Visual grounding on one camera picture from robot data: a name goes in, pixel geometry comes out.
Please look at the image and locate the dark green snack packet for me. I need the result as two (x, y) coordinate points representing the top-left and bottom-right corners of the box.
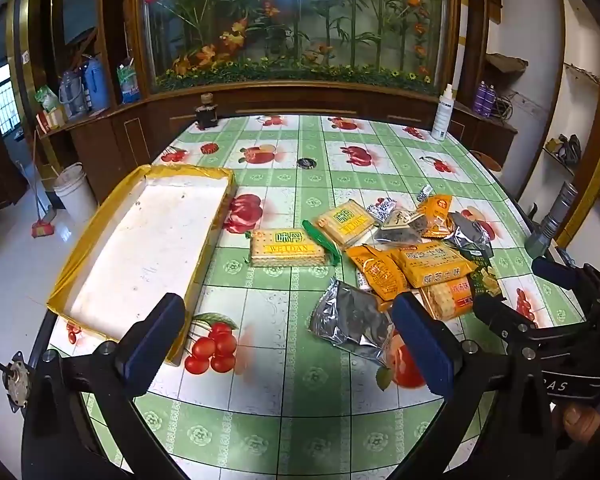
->
(470, 265), (503, 303)

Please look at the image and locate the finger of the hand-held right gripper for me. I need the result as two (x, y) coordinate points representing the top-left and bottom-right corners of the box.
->
(471, 293), (540, 357)
(531, 256), (600, 307)

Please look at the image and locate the glass panel with artificial flowers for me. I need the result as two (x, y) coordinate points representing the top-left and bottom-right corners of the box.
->
(130, 0), (461, 96)

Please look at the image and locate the orange cheese cracker packet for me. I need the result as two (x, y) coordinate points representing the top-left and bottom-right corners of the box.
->
(392, 242), (476, 288)

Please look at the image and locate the pair of shoes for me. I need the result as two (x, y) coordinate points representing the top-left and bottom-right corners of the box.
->
(545, 134), (583, 163)

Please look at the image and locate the green white bag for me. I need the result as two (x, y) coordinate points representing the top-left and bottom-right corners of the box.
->
(35, 86), (61, 113)

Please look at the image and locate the large silver snack packet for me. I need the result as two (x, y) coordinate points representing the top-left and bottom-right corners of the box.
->
(307, 277), (396, 368)

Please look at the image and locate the green fruit print tablecloth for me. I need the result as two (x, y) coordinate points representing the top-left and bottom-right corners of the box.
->
(45, 114), (588, 480)

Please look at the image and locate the small orange snack packet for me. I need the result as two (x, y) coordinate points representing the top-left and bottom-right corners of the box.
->
(346, 244), (411, 303)

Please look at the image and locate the barred window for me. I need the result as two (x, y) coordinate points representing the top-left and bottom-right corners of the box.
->
(0, 82), (21, 136)

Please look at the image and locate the white spray bottle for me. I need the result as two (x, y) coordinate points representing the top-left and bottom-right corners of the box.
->
(431, 83), (455, 142)

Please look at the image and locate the dark glass bottle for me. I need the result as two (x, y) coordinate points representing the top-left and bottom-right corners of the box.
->
(195, 94), (220, 131)

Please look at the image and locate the red yellow box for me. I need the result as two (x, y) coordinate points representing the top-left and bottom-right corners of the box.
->
(36, 109), (68, 133)

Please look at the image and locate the wooden wall cabinet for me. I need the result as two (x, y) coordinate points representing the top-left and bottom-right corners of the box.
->
(35, 85), (521, 211)

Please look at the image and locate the red broom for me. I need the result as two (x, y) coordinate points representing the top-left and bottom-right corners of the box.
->
(17, 130), (58, 238)

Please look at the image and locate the white plastic bucket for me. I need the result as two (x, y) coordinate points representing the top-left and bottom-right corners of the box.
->
(53, 162), (98, 221)

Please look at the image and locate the grey flashlight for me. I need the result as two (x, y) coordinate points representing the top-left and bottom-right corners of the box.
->
(524, 182), (579, 260)

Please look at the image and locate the person's right hand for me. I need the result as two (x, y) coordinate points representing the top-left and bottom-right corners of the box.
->
(549, 399), (600, 447)

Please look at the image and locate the orange red cracker pack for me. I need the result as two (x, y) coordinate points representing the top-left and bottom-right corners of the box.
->
(420, 280), (481, 321)

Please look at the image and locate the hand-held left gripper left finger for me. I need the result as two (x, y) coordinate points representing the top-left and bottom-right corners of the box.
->
(22, 292), (187, 480)

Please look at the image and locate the grey thermos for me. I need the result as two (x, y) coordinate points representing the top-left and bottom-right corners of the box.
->
(59, 70), (88, 120)

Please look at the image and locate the yellow green cracker pack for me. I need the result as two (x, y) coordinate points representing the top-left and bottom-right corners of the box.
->
(245, 228), (331, 267)
(302, 199), (376, 265)

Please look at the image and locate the white tray with yellow tape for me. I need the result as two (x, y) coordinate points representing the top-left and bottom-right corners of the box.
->
(46, 162), (237, 367)

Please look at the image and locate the blue thermos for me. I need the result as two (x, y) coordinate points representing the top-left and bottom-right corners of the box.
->
(82, 55), (110, 111)

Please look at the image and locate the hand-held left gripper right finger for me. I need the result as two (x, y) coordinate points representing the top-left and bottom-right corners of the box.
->
(385, 291), (553, 480)

